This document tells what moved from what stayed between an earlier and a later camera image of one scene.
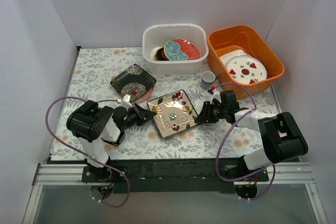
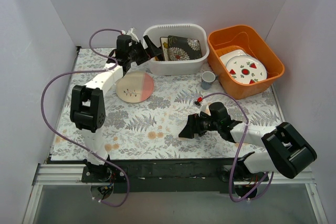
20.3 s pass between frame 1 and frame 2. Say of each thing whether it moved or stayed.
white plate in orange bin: stayed
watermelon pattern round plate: stayed
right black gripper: moved
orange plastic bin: stayed
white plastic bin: stayed
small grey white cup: stayed
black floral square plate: moved
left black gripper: moved
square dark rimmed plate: moved
